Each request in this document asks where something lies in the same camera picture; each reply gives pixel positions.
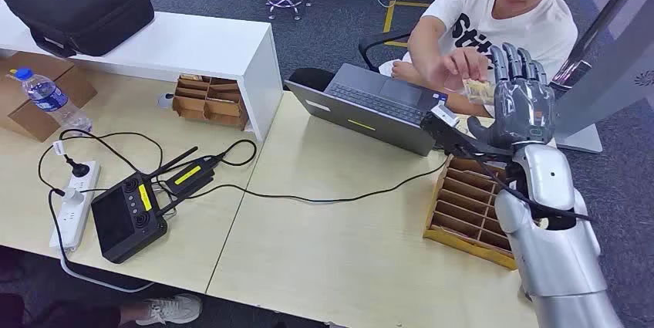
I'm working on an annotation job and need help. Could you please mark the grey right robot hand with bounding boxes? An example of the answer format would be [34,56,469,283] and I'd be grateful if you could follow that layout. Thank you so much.
[466,42,557,150]

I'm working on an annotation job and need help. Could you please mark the clear water bottle blue cap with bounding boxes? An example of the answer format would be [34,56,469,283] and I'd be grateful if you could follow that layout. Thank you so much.
[13,67,93,134]

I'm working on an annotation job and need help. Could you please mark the white desk shelf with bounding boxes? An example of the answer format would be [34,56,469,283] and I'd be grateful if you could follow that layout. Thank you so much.
[0,0,285,144]

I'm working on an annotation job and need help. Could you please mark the yellow floor tape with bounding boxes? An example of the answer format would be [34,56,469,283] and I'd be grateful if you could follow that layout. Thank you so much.
[383,0,431,49]

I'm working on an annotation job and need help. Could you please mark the person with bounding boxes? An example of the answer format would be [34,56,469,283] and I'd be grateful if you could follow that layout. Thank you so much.
[288,0,588,120]

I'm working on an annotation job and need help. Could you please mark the white plug with black cable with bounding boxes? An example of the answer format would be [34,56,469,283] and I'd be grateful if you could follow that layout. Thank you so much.
[46,188,86,265]

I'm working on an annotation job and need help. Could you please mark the black plug with looped cable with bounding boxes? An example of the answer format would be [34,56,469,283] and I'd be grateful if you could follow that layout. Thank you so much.
[36,130,164,194]

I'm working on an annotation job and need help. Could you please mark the long black cable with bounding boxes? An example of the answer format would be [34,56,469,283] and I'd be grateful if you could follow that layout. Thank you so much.
[153,159,450,205]

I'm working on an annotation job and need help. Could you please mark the grey kiosk stand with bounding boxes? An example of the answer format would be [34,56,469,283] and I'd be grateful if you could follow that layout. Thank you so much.
[554,5,654,155]

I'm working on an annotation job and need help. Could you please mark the seated person's leg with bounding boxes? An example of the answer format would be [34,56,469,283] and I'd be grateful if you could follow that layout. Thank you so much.
[0,292,154,328]

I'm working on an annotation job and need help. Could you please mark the black office chair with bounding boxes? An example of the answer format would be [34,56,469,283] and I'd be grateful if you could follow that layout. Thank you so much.
[358,32,413,73]

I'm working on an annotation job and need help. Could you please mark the small wooden slotted organizer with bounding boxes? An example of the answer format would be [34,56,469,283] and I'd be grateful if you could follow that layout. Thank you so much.
[171,73,250,131]

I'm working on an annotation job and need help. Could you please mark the person's left hand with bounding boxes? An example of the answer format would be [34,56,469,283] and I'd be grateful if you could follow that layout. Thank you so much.
[390,59,427,86]

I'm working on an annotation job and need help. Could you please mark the white power strip cord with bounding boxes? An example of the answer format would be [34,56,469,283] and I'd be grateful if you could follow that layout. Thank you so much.
[59,256,155,295]

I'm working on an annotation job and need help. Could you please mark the brown cardboard box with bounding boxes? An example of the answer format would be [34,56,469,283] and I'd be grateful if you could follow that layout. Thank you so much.
[0,51,98,143]

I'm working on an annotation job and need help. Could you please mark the black transmitter with yellow label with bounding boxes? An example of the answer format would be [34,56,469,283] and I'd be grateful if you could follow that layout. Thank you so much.
[164,155,226,199]

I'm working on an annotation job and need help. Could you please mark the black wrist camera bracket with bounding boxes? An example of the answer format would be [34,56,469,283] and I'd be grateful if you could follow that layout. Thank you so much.
[420,110,513,159]

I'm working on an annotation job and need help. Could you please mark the white sneaker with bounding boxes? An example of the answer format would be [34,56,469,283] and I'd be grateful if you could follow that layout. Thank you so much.
[135,293,204,326]

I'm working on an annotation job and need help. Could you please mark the large wooden slotted card organizer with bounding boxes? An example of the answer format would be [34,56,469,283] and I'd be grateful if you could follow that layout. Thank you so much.
[423,154,520,272]

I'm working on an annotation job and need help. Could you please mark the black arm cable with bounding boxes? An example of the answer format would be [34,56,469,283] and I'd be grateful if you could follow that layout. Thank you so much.
[460,145,596,223]

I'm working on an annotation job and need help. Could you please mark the black screen remote controller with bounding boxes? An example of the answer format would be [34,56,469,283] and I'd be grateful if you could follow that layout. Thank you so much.
[90,147,201,264]

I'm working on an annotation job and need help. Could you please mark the black carrying case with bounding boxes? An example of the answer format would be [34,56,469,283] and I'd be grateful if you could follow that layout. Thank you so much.
[0,0,155,58]

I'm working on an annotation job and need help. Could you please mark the person's right hand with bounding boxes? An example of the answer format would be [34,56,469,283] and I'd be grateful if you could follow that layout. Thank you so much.
[429,48,489,90]

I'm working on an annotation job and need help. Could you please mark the short looped black cable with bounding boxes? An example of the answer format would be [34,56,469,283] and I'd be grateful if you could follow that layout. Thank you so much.
[217,139,258,168]

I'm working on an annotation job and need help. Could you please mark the chrome stanchion post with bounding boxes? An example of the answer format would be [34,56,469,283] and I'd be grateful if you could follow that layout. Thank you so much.
[549,0,654,94]

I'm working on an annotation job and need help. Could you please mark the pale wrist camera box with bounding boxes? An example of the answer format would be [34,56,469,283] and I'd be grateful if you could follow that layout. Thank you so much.
[431,104,460,128]

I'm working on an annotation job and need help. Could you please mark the grey laptop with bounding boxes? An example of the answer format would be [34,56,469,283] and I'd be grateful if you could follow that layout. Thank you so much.
[284,63,450,157]

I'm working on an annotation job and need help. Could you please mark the white power strip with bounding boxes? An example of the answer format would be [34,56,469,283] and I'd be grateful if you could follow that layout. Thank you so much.
[49,160,101,252]

